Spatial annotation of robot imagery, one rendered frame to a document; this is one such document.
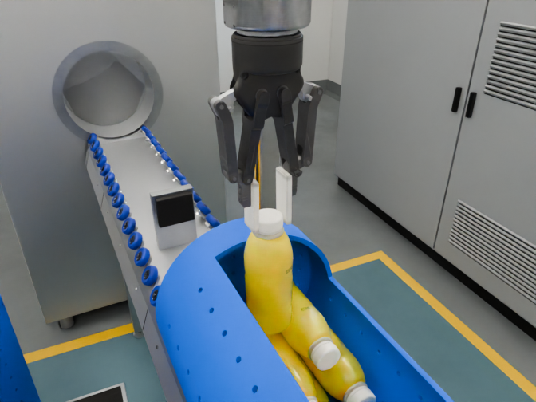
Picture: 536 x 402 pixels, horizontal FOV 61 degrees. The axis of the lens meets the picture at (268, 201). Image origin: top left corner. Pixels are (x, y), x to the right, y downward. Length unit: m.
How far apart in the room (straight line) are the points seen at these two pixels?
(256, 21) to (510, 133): 1.86
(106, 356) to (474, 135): 1.97
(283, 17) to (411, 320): 2.06
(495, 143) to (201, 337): 1.89
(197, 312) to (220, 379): 0.10
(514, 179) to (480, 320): 0.72
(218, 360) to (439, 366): 1.74
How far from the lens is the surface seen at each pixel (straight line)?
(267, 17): 0.45
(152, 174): 1.56
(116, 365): 2.20
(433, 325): 2.40
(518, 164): 2.23
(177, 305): 0.64
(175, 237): 1.16
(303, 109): 0.54
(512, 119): 2.22
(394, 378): 0.70
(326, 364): 0.67
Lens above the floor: 1.59
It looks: 29 degrees down
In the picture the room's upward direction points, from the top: straight up
